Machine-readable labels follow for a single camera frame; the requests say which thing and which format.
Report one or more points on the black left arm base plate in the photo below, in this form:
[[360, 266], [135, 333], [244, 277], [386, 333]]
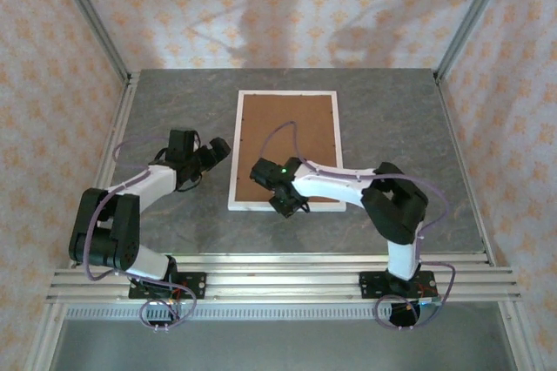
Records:
[[198, 286]]

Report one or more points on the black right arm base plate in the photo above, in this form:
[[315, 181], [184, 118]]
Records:
[[370, 286]]

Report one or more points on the aluminium leg profile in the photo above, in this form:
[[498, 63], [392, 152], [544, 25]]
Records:
[[43, 340], [520, 336]]

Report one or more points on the aluminium table edge rail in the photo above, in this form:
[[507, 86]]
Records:
[[278, 260]]

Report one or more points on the aluminium upright post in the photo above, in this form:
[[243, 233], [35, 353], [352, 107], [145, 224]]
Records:
[[472, 18], [93, 18]]

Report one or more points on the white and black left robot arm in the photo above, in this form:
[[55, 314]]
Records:
[[106, 231]]

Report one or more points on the aluminium side rail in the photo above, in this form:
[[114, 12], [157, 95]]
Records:
[[125, 101], [444, 101]]

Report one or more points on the wide aluminium mounting rail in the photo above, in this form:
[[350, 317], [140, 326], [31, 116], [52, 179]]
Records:
[[278, 284]]

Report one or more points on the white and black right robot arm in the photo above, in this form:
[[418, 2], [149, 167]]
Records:
[[393, 210]]

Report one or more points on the white picture frame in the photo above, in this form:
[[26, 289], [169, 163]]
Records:
[[248, 207]]

